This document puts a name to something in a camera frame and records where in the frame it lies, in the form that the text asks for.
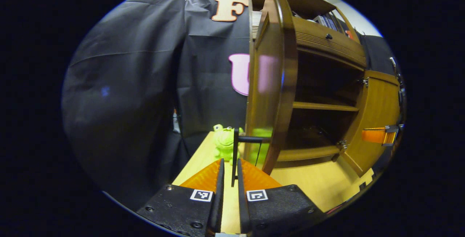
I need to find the wooden shoe cabinet door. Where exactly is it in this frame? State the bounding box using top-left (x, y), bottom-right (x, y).
top-left (232, 0), bottom-right (299, 188)
top-left (341, 70), bottom-right (401, 178)

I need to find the wooden drawer with black knob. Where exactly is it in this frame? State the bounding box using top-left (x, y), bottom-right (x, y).
top-left (292, 16), bottom-right (368, 69)

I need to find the green frog toy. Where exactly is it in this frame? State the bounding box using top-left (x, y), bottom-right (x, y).
top-left (212, 124), bottom-right (244, 165)

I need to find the black backdrop cloth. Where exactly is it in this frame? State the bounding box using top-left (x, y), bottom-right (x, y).
top-left (62, 0), bottom-right (400, 209)

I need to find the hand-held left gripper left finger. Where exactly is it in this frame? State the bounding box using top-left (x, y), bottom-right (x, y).
top-left (136, 158), bottom-right (226, 237)

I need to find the wooden double-door shoe cabinet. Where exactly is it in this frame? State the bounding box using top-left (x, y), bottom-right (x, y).
top-left (244, 0), bottom-right (402, 178)

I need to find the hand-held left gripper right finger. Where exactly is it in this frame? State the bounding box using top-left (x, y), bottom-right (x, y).
top-left (237, 158), bottom-right (326, 236)

